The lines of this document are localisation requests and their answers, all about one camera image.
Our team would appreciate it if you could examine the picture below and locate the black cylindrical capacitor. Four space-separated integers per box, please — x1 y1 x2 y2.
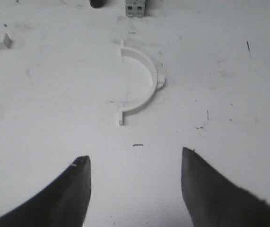
89 0 105 9

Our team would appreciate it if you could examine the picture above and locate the white circuit breaker red switch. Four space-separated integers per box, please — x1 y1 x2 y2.
125 0 146 17

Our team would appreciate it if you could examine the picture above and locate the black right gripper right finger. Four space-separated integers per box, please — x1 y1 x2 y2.
181 148 270 227

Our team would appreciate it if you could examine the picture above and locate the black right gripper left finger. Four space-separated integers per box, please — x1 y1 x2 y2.
0 156 92 227

